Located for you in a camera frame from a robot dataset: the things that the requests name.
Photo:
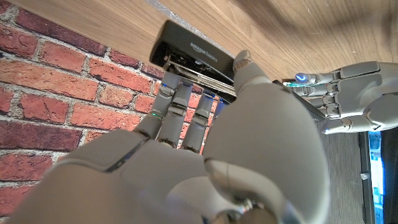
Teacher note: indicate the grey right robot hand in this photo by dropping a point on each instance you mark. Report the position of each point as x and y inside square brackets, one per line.
[248, 149]

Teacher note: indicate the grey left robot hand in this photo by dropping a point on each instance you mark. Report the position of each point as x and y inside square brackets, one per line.
[360, 93]

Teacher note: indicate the black remote control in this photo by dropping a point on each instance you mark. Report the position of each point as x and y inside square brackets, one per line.
[186, 43]

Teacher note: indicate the red brick printed backdrop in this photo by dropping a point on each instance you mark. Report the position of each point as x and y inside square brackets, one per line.
[46, 77]

